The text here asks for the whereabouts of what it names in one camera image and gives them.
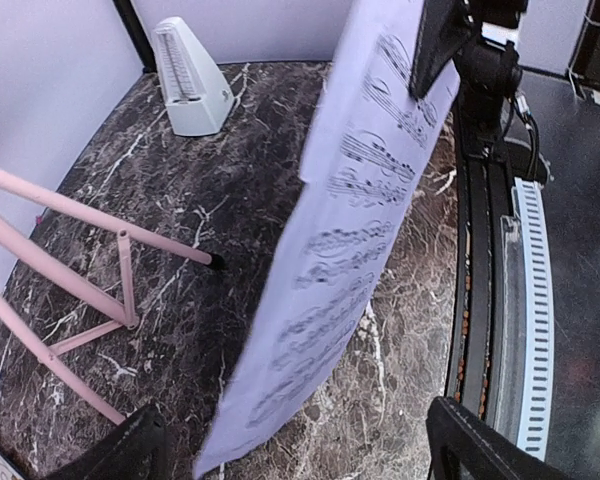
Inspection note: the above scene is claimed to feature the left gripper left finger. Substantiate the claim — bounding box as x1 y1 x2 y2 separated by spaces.
46 405 170 479

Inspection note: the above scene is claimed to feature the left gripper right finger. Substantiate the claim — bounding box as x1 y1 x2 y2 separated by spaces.
426 396 567 480

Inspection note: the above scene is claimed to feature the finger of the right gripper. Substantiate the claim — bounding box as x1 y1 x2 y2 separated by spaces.
409 0 475 99

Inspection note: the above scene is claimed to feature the purple sheet music page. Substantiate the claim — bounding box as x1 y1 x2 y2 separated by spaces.
193 1 459 478

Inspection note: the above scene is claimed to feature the pink music stand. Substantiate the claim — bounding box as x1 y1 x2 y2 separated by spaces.
0 158 227 427

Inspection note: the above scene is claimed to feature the white metronome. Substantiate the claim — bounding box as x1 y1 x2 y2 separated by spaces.
152 16 234 137

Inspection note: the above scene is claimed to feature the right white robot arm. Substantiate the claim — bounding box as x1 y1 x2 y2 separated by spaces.
409 0 528 160

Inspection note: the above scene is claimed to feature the white slotted cable duct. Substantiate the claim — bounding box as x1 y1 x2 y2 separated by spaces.
514 178 555 461

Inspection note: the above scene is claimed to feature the black front rail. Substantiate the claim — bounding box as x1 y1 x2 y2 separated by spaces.
445 102 512 421

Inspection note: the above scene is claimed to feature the right black frame post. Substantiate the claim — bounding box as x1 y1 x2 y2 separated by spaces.
113 0 157 74

